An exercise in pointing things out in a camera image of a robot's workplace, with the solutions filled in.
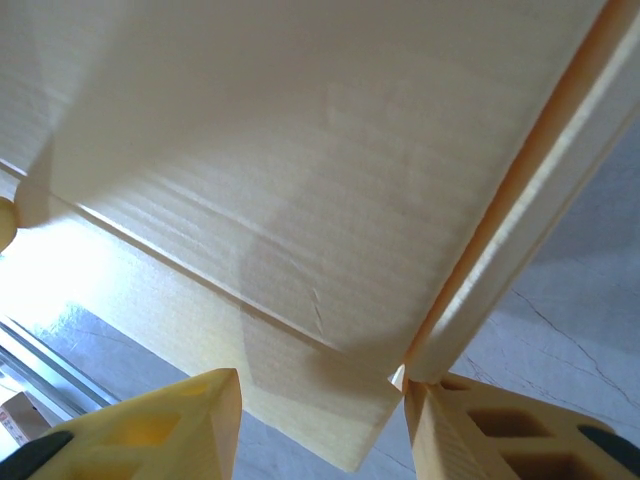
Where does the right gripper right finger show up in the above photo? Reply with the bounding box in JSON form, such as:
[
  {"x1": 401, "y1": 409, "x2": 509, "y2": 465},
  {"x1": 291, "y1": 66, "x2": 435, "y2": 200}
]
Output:
[{"x1": 402, "y1": 374, "x2": 640, "y2": 480}]

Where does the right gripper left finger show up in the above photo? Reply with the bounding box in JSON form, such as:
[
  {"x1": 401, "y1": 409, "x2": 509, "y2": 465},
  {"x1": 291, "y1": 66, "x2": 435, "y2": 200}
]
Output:
[{"x1": 9, "y1": 368, "x2": 244, "y2": 480}]

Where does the yellow paper box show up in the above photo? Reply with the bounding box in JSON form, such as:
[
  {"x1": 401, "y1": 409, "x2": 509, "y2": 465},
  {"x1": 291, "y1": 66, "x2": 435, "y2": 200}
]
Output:
[{"x1": 0, "y1": 0, "x2": 640, "y2": 474}]

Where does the orange paper tag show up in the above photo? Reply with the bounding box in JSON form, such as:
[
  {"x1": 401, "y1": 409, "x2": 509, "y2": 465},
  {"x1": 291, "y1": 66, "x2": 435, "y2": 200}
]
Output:
[{"x1": 0, "y1": 391, "x2": 52, "y2": 447}]

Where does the aluminium rail beam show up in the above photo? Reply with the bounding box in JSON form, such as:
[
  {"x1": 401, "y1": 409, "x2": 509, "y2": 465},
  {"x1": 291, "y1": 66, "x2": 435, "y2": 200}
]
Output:
[{"x1": 0, "y1": 313, "x2": 121, "y2": 421}]

